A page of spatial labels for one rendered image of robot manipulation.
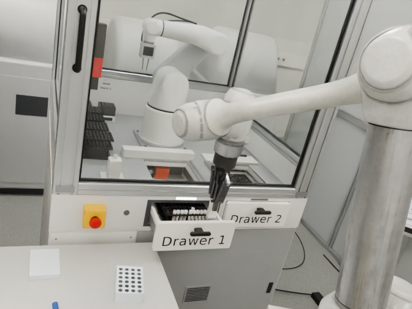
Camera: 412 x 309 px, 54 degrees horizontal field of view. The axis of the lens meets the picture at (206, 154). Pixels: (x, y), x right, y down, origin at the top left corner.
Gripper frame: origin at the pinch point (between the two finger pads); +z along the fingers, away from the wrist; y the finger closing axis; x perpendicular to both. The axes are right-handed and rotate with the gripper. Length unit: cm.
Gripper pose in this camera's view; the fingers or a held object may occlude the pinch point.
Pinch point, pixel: (213, 208)
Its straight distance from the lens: 135.7
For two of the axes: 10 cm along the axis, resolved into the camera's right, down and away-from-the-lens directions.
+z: -2.1, 9.1, 3.6
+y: -3.4, -4.1, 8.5
